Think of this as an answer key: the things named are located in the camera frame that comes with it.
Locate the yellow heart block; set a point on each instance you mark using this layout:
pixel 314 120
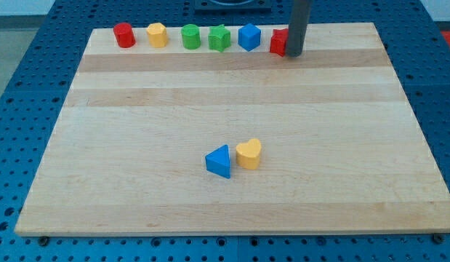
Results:
pixel 248 154

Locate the grey cylindrical robot arm rod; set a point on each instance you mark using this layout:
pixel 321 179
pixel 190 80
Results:
pixel 298 23

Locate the light wooden board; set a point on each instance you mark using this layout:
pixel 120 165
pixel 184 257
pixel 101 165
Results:
pixel 342 151

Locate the red star block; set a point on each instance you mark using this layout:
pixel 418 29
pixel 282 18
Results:
pixel 278 41

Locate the blue triangle block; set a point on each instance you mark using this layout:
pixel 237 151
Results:
pixel 218 162

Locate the blue cube block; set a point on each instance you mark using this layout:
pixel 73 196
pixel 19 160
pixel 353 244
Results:
pixel 249 37

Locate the green star block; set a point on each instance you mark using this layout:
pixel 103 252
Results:
pixel 219 38

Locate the yellow hexagon block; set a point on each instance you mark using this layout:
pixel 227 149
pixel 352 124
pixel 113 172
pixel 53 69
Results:
pixel 157 35

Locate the red cylinder block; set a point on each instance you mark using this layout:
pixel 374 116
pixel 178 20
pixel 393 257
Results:
pixel 124 35

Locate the green cylinder block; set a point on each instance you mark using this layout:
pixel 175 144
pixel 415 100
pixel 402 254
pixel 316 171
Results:
pixel 190 34

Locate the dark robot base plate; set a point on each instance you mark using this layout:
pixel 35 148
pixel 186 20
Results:
pixel 215 5

